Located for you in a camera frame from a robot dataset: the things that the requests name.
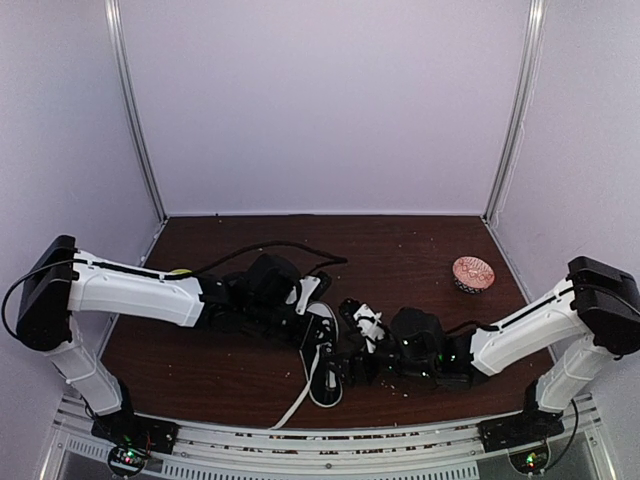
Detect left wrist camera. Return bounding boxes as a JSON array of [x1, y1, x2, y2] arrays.
[[285, 271, 332, 315]]

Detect white shoelace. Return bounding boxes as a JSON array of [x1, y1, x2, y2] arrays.
[[270, 366, 311, 430]]

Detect black white canvas sneaker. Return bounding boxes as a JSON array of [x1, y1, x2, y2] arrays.
[[299, 301, 343, 408]]

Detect aluminium frame post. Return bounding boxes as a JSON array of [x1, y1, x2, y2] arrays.
[[104, 0, 168, 224], [482, 0, 545, 225]]

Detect right aluminium frame post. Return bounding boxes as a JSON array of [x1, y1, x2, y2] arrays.
[[482, 0, 545, 225]]

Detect aluminium front rail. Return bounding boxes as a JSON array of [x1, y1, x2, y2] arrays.
[[42, 394, 614, 480]]

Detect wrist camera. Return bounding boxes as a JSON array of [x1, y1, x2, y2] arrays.
[[339, 298, 387, 354], [285, 271, 332, 315]]

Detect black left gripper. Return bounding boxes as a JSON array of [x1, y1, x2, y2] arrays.
[[245, 300, 331, 351]]

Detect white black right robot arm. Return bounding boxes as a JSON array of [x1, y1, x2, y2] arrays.
[[327, 256, 639, 442]]

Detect black braided left cable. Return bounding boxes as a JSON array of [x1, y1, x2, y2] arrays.
[[194, 241, 350, 276]]

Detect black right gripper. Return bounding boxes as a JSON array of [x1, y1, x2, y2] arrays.
[[319, 330, 437, 389]]

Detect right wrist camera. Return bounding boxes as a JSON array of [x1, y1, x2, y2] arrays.
[[339, 298, 387, 354]]

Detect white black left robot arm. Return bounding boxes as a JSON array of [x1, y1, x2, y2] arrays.
[[6, 235, 340, 444]]

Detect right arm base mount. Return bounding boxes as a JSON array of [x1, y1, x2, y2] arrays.
[[478, 414, 565, 476]]

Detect pink patterned bowl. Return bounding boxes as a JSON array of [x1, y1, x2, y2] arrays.
[[452, 256, 496, 294]]

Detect green plastic bowl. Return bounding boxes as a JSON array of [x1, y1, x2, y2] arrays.
[[168, 269, 192, 276]]

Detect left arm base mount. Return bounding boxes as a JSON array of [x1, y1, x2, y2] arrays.
[[91, 414, 179, 479]]

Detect left aluminium frame post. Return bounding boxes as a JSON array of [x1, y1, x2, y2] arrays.
[[104, 0, 168, 224]]

